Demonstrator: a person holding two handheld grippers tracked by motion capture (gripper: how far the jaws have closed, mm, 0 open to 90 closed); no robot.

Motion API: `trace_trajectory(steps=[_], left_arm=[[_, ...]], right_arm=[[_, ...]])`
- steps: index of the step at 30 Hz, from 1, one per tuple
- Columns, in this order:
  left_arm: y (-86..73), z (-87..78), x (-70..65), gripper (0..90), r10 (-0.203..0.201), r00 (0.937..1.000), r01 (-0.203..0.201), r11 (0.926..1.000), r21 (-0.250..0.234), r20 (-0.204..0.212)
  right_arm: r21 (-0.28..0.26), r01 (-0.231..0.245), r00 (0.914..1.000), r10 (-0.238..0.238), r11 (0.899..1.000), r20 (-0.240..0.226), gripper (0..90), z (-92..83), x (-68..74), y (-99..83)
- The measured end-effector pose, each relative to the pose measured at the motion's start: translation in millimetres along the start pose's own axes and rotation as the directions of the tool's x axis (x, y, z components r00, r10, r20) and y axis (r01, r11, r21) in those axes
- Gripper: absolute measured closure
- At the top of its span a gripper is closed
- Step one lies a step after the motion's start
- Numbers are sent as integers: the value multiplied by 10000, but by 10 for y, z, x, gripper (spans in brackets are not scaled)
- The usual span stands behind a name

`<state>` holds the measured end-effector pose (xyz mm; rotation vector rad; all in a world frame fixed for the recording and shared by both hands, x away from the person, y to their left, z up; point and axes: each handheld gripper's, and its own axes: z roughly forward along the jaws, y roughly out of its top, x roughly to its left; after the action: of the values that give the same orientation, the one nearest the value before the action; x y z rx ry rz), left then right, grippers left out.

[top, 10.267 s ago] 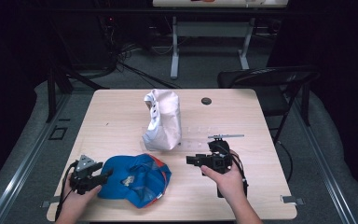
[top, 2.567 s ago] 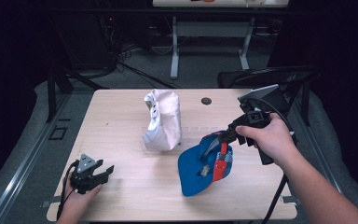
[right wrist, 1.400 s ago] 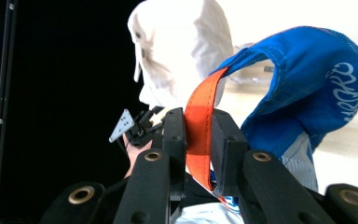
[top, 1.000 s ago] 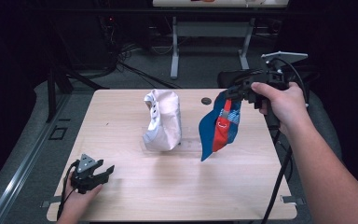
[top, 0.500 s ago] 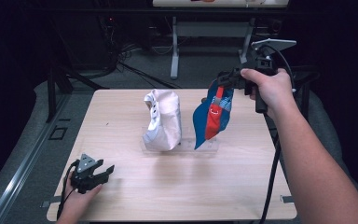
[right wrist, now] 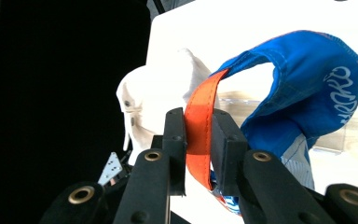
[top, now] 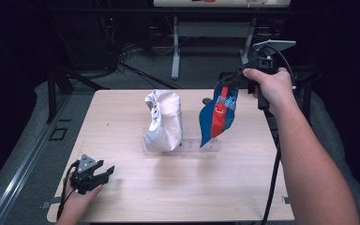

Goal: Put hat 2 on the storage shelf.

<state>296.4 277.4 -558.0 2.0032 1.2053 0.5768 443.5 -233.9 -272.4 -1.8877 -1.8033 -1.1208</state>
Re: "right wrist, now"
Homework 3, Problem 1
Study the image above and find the blue and orange cap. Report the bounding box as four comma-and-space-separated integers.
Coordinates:
183, 29, 358, 217

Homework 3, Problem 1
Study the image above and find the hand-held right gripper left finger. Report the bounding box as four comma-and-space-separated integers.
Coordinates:
151, 106, 188, 197

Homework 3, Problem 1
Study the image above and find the cream canvas cap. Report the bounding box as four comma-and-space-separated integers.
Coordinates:
115, 48, 222, 166

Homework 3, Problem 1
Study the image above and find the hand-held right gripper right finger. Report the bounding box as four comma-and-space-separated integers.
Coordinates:
211, 108, 250, 198

